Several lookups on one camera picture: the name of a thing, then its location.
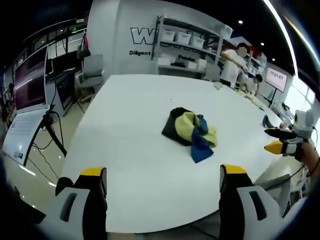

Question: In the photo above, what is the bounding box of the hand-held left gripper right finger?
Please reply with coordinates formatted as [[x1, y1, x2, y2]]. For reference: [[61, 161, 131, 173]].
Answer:
[[218, 163, 285, 240]]

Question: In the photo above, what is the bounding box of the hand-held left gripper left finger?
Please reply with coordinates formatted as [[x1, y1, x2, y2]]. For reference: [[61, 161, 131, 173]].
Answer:
[[43, 166, 108, 240]]

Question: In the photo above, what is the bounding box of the yellow and blue garment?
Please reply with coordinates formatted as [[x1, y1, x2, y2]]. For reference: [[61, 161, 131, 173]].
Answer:
[[174, 111, 219, 164]]

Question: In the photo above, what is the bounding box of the black folding template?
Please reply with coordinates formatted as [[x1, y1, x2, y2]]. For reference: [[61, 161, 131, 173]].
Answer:
[[161, 107, 218, 147]]

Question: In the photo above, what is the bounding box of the clutter of small table items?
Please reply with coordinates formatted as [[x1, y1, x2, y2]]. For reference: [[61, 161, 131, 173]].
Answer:
[[233, 83, 267, 111]]

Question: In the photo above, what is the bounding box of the black tripod stand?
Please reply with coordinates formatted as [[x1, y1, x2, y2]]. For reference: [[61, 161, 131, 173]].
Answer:
[[23, 104, 68, 168]]

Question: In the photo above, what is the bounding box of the white floor sign board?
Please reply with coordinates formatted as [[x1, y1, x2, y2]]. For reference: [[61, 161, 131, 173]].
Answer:
[[1, 107, 51, 165]]

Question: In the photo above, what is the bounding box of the white ceiling light strip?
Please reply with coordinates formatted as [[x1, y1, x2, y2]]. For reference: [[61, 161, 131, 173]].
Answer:
[[262, 0, 302, 78]]

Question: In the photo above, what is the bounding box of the grey metal shelf rack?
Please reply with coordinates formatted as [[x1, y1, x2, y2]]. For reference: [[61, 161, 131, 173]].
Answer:
[[155, 14, 235, 77]]

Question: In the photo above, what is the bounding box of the white storage bin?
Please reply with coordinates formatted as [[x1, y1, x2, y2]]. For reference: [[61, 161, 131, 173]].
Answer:
[[161, 29, 176, 42], [174, 31, 192, 44], [189, 34, 206, 47]]

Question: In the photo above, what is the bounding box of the large dark display screen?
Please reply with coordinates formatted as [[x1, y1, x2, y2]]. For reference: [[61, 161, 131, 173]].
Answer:
[[12, 45, 50, 112]]

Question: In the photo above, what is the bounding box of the grey office chair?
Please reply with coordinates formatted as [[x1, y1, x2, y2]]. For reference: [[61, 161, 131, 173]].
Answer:
[[76, 54, 105, 103]]

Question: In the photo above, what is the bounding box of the black floor cable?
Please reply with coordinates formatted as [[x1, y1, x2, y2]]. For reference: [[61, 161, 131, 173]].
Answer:
[[29, 109, 66, 186]]

